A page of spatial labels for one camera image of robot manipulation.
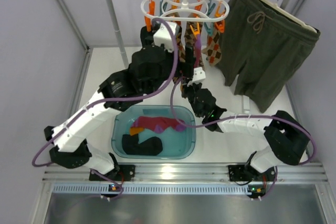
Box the white clip sock hanger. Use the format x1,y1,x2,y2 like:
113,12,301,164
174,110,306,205
140,0,230,23

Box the brown yellow argyle sock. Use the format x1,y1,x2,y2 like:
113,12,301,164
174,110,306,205
174,20,185,62

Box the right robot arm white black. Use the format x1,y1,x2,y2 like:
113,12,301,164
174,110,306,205
175,45,310,180

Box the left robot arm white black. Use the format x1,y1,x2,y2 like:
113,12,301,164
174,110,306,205
45,22,178,179

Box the beige clothes hanger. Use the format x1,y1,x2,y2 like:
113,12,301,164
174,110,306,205
243,0,320,33

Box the brown beige argyle sock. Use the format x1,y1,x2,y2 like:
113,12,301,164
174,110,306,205
184,22,204,70

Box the maroon purple sock in bin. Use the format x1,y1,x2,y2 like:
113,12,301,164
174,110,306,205
130,116,186,135

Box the teal plastic bin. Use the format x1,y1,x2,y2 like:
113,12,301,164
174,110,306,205
111,105,196,159

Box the black sock in bin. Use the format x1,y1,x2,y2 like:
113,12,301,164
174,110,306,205
122,134,163,156

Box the olive green shorts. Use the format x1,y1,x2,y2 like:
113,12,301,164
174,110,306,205
216,0,321,113

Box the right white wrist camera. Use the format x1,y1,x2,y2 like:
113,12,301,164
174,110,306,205
192,67,206,83

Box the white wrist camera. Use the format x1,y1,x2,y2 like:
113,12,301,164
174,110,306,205
153,22,180,52
192,67,206,83

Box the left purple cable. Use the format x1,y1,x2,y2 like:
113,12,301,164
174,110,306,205
31,18,179,167

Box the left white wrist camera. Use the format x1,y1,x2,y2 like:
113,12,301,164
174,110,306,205
153,22,180,52

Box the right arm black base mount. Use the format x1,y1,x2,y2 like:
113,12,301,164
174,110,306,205
228,164,276,182

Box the aluminium rail frame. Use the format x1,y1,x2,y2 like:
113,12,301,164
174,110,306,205
41,162,329,196

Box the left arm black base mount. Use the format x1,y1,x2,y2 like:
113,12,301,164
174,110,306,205
89,165,135,182

